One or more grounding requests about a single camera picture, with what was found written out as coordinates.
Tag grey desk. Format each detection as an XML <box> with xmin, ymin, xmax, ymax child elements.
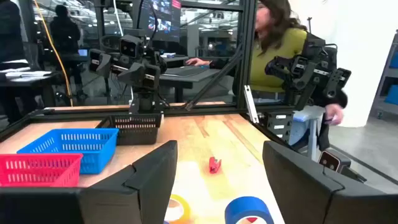
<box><xmin>157</xmin><ymin>67</ymin><xmax>236</xmax><ymax>103</ymax></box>

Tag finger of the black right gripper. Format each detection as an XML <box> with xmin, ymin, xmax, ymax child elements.
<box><xmin>90</xmin><ymin>49</ymin><xmax>112</xmax><ymax>78</ymax></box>
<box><xmin>118</xmin><ymin>62</ymin><xmax>160</xmax><ymax>90</ymax></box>

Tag yellow tape roll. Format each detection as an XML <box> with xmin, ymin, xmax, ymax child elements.
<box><xmin>164</xmin><ymin>194</ymin><xmax>192</xmax><ymax>224</ymax></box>

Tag dark table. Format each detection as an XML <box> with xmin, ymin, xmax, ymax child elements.
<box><xmin>0</xmin><ymin>70</ymin><xmax>62</xmax><ymax>110</ymax></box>

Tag red plastic basket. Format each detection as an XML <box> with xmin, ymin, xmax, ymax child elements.
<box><xmin>0</xmin><ymin>152</ymin><xmax>84</xmax><ymax>188</ymax></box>

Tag silver frame bracket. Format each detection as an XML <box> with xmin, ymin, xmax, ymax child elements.
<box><xmin>243</xmin><ymin>85</ymin><xmax>260</xmax><ymax>124</ymax></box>

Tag white papers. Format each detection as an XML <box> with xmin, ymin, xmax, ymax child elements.
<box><xmin>4</xmin><ymin>70</ymin><xmax>53</xmax><ymax>79</ymax></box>

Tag blue plastic basket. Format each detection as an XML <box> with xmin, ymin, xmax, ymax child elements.
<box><xmin>17</xmin><ymin>128</ymin><xmax>120</xmax><ymax>175</ymax></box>

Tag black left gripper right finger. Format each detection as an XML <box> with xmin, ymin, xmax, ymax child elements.
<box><xmin>262</xmin><ymin>140</ymin><xmax>398</xmax><ymax>224</ymax></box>

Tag black plastic basket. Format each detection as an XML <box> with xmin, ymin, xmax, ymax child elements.
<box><xmin>95</xmin><ymin>113</ymin><xmax>163</xmax><ymax>146</ymax></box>

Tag yellow power cable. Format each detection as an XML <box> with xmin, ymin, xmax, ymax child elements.
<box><xmin>32</xmin><ymin>0</ymin><xmax>75</xmax><ymax>108</ymax></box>

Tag grey-blue chair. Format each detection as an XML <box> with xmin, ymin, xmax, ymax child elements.
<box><xmin>290</xmin><ymin>105</ymin><xmax>326</xmax><ymax>162</ymax></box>

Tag black control box white labels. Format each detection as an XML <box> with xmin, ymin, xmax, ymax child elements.
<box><xmin>266</xmin><ymin>111</ymin><xmax>295</xmax><ymax>142</ymax></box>

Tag black aluminium table frame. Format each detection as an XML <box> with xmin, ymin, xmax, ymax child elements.
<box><xmin>0</xmin><ymin>0</ymin><xmax>369</xmax><ymax>185</ymax></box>

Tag dark grey laptop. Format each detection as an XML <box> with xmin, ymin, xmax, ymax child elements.
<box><xmin>162</xmin><ymin>64</ymin><xmax>213</xmax><ymax>78</ymax></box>

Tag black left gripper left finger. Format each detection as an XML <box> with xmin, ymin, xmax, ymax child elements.
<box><xmin>0</xmin><ymin>140</ymin><xmax>178</xmax><ymax>224</ymax></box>

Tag grey shelf with blue bins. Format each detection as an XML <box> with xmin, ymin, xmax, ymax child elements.
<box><xmin>369</xmin><ymin>29</ymin><xmax>398</xmax><ymax>121</ymax></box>

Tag blue masking tape roll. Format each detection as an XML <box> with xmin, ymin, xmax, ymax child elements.
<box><xmin>224</xmin><ymin>195</ymin><xmax>275</xmax><ymax>224</ymax></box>

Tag black computer monitor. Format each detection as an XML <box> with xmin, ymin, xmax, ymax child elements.
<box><xmin>139</xmin><ymin>0</ymin><xmax>182</xmax><ymax>43</ymax></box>

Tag person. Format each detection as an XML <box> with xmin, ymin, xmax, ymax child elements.
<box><xmin>49</xmin><ymin>4</ymin><xmax>82</xmax><ymax>94</ymax></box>
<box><xmin>186</xmin><ymin>0</ymin><xmax>349</xmax><ymax>127</ymax></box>

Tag black table-level camera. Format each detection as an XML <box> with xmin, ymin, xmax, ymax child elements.
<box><xmin>318</xmin><ymin>148</ymin><xmax>353</xmax><ymax>174</ymax></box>

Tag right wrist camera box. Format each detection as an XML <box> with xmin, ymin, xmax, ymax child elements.
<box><xmin>119</xmin><ymin>34</ymin><xmax>146</xmax><ymax>60</ymax></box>

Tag person's hand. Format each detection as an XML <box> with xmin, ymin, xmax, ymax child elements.
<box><xmin>324</xmin><ymin>103</ymin><xmax>345</xmax><ymax>126</ymax></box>
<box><xmin>186</xmin><ymin>57</ymin><xmax>211</xmax><ymax>67</ymax></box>

